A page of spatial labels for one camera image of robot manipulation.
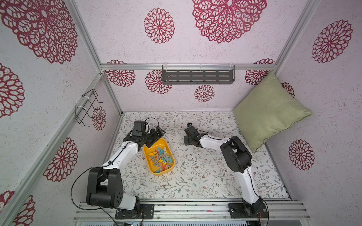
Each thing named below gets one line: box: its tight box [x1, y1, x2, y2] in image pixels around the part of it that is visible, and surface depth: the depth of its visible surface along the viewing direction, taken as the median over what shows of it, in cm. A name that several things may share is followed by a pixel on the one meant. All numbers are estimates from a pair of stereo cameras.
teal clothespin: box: [157, 146, 173, 164], surface depth 94 cm
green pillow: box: [232, 71, 313, 153], surface depth 88 cm
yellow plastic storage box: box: [143, 137, 176, 176], surface depth 94 cm
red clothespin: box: [162, 162, 168, 171], surface depth 92 cm
